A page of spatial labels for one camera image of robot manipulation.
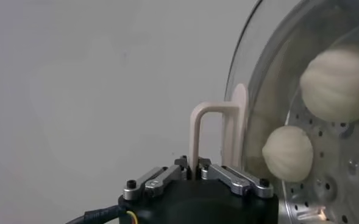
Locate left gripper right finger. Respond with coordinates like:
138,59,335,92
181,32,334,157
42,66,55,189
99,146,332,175
197,156,274,199

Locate steel steamer basket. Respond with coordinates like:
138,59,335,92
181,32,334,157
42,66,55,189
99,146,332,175
246,0,359,224

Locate white steamed baozi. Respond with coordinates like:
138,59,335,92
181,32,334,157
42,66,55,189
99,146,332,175
299,45,359,124
261,125,315,183

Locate glass pot lid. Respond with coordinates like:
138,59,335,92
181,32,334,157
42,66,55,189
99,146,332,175
188,0,359,224

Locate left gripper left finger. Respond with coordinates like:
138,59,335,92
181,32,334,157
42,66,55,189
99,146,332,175
123,155,189,201

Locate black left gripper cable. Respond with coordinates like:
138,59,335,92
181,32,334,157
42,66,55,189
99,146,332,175
65,205,128,224

